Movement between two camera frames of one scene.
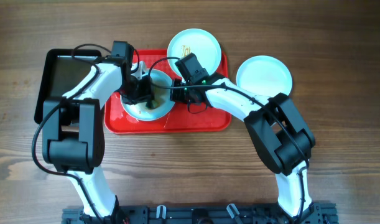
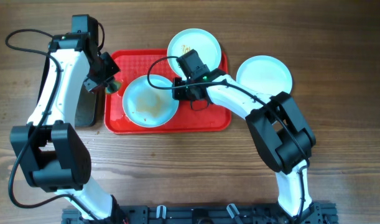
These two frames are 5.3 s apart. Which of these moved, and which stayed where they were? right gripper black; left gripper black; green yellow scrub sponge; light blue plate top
Moved: left gripper black; green yellow scrub sponge
Stayed: right gripper black; light blue plate top
